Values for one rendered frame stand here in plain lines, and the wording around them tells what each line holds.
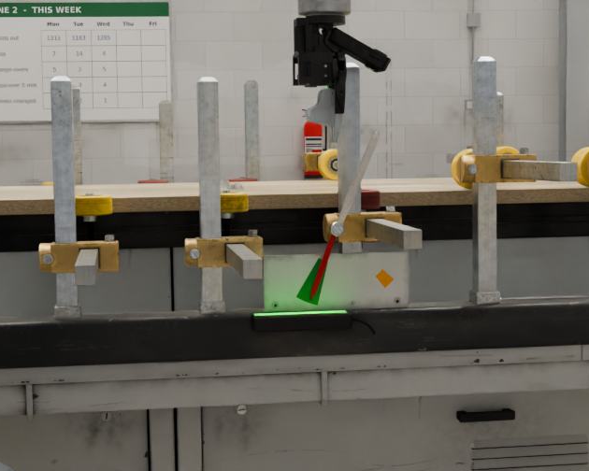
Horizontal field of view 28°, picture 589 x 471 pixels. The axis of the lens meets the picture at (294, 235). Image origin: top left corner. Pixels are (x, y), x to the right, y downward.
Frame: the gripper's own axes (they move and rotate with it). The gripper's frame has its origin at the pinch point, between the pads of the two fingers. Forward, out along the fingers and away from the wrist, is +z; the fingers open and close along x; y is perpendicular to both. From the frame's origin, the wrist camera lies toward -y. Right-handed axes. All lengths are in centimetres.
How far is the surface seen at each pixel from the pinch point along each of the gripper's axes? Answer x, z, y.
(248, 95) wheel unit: -115, -12, 3
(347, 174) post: -6.1, 6.9, -2.7
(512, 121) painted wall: -711, -15, -276
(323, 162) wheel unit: -95, 6, -14
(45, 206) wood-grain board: -23, 12, 51
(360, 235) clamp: -5.4, 17.8, -4.8
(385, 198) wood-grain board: -23.1, 12.1, -13.5
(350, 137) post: -6.1, 0.4, -3.3
